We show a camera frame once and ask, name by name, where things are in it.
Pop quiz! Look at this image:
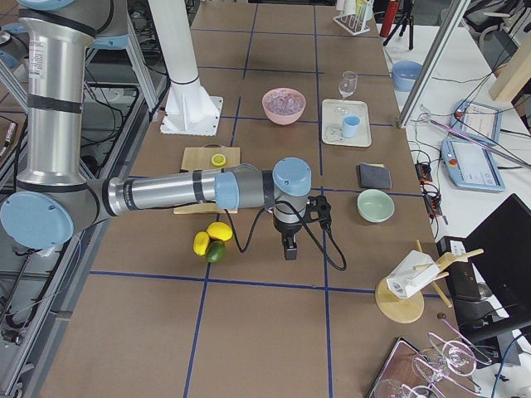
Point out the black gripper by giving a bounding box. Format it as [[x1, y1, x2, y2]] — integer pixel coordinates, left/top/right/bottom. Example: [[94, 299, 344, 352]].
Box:
[[273, 195, 332, 260]]

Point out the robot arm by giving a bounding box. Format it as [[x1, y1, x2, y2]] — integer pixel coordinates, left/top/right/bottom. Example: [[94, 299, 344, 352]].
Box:
[[1, 22, 29, 69], [1, 1, 331, 260]]

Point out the light blue plastic cup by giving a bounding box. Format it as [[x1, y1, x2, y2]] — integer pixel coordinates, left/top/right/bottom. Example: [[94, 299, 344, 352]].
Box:
[[341, 114, 360, 138]]

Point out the pile of clear ice cubes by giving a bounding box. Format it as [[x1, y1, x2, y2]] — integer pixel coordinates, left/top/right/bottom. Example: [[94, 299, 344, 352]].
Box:
[[265, 90, 304, 115]]

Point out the whole yellow lemon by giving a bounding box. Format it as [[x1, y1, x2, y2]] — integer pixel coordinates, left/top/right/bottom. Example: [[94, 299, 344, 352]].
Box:
[[207, 221, 233, 241]]

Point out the green lime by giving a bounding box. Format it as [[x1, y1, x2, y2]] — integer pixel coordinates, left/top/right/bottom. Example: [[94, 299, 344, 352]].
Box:
[[205, 240, 226, 264]]

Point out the green bowl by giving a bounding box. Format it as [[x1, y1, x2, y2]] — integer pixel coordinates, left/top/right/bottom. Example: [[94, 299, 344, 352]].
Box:
[[357, 189, 395, 223]]

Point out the grey folded cloth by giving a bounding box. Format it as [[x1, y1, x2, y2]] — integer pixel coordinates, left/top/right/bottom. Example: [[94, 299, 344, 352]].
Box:
[[356, 163, 392, 189]]

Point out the lemon half slice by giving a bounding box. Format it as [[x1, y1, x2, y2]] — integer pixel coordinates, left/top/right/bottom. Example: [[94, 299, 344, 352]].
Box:
[[211, 153, 227, 167]]

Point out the wooden cutting board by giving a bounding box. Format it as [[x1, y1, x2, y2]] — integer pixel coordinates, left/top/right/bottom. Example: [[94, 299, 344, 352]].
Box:
[[173, 146, 241, 215]]

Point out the wooden round stand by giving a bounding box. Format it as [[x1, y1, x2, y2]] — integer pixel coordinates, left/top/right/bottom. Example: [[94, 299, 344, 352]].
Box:
[[375, 240, 484, 323]]

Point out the white carton on stand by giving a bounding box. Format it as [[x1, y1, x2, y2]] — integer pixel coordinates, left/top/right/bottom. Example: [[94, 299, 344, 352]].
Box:
[[386, 250, 439, 299]]

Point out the pink bowl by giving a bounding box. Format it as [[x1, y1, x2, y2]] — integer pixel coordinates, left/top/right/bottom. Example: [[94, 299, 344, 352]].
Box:
[[262, 87, 306, 125]]

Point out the cream bear serving tray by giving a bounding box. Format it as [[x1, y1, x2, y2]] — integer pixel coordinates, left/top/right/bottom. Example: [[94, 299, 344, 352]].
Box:
[[321, 98, 373, 148]]

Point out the clear wine glass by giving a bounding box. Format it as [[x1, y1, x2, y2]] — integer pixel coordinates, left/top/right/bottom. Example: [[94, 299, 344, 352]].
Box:
[[335, 70, 358, 114]]

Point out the lower teach pendant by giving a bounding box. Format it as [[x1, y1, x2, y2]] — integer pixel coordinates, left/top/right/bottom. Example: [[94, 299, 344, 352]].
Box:
[[441, 138, 505, 192]]

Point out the teach pendant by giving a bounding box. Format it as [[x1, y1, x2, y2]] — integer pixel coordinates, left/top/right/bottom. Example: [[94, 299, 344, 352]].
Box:
[[441, 138, 505, 192], [450, 100, 502, 145]]

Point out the blue bowl at edge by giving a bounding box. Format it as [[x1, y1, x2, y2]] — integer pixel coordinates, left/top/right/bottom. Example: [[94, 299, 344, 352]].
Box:
[[391, 61, 422, 92]]

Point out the hanging wine glasses rack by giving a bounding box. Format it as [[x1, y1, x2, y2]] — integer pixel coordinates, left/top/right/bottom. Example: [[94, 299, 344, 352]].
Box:
[[367, 313, 493, 397]]

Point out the upper teach pendant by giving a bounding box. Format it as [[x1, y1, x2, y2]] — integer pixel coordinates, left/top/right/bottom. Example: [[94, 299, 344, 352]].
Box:
[[450, 100, 502, 145]]

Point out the black tripod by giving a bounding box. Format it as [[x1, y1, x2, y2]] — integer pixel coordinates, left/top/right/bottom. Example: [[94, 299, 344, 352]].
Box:
[[382, 0, 415, 51]]

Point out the wooden beam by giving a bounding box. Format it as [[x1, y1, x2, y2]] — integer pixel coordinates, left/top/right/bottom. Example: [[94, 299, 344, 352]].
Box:
[[489, 34, 531, 102]]

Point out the black braided cable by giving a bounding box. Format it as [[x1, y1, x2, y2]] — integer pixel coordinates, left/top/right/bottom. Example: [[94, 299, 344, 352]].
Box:
[[223, 199, 348, 272]]

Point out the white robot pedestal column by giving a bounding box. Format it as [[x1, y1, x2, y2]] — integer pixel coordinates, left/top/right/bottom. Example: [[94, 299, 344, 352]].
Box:
[[149, 0, 223, 136]]

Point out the white wire rack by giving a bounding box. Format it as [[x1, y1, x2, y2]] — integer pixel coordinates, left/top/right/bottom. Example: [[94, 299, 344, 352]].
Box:
[[333, 0, 373, 36]]

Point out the aluminium frame post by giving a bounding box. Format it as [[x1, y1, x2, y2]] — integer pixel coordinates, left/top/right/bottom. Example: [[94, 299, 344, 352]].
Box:
[[397, 0, 470, 129]]

